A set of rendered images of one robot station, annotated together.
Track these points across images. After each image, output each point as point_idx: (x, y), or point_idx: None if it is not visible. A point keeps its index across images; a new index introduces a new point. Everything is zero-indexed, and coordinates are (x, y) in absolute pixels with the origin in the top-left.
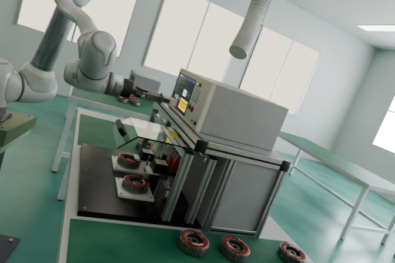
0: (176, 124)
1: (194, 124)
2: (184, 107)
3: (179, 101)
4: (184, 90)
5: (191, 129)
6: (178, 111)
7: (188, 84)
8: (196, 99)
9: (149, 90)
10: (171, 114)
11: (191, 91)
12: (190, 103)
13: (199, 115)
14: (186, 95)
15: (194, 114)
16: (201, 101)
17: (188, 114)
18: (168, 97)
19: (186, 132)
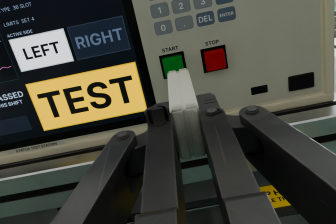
0: (188, 165)
1: (310, 84)
2: (128, 93)
3: (29, 105)
4: (28, 41)
5: (306, 108)
6: (72, 138)
7: None
8: (219, 4)
9: (87, 196)
10: (77, 174)
11: (123, 4)
12: (165, 52)
13: (318, 39)
14: (76, 52)
15: (258, 61)
16: None
17: (199, 93)
18: (192, 89)
19: (333, 133)
